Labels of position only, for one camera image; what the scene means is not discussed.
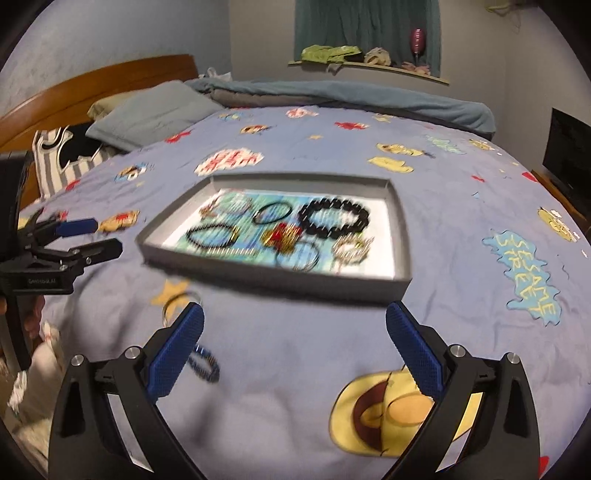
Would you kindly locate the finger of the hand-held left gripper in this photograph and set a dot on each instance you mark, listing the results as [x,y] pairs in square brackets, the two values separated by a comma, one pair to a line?
[99,249]
[76,227]

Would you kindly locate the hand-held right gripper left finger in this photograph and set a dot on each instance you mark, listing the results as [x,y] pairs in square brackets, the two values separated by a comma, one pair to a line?
[178,355]

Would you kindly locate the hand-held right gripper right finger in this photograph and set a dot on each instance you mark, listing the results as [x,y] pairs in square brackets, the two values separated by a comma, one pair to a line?
[413,350]

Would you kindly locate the plain silver bangle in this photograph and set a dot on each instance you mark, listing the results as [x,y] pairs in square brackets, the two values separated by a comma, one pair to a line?
[165,309]

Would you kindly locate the grey cardboard tray box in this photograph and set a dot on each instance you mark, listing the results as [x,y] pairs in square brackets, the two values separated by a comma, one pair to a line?
[277,288]

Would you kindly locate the person's left hand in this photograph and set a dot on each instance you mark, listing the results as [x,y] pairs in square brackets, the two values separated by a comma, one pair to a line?
[33,323]

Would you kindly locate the striped black white pillow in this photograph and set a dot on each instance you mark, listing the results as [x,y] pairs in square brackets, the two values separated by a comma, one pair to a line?
[51,175]

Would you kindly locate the blue cartoon printed bedsheet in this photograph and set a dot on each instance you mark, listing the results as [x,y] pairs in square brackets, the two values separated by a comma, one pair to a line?
[286,350]

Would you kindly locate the wooden headboard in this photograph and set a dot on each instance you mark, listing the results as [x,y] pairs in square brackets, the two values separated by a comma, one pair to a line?
[69,87]

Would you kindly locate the olive green pillow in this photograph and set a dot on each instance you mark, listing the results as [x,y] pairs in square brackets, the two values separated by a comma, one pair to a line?
[106,106]

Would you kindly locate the white fleece clothing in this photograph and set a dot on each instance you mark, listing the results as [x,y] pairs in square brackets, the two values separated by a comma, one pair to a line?
[44,364]

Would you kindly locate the grey-green pillow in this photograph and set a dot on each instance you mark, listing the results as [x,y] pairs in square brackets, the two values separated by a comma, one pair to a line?
[152,115]

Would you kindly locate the grey folded blanket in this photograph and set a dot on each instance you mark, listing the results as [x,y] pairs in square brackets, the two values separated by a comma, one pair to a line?
[258,99]

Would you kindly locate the black monitor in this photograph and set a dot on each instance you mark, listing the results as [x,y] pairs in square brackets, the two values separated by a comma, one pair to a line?
[570,147]

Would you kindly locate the teal duvet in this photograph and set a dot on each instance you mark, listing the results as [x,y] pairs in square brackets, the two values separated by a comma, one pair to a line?
[369,97]

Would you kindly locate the window sill shelf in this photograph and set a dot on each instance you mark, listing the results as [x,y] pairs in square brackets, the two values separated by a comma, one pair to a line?
[434,79]

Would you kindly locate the pink cloth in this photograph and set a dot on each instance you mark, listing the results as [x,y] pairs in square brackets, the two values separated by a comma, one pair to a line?
[418,69]

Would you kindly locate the beige cloth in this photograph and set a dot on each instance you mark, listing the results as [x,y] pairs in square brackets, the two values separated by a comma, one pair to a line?
[378,56]

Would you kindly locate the green cloth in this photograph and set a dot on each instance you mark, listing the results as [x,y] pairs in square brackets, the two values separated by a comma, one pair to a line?
[328,53]

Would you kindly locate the pink wine glass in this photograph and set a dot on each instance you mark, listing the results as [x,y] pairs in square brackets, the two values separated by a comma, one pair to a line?
[418,39]

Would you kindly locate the teal curtain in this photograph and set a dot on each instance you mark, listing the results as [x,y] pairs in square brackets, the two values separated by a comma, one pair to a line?
[360,23]

